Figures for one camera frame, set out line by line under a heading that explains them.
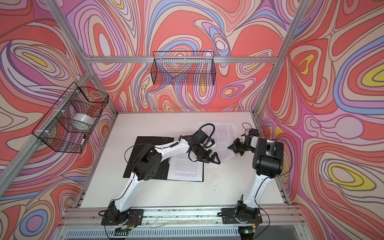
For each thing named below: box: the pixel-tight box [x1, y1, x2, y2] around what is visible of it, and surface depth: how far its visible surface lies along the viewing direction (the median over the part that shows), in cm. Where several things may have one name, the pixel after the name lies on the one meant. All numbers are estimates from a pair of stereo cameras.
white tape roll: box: [71, 113, 95, 132], surface depth 74 cm
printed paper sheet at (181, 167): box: [167, 152, 204, 181], surface depth 90 cm
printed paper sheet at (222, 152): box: [209, 144, 236, 163], surface depth 97 cm
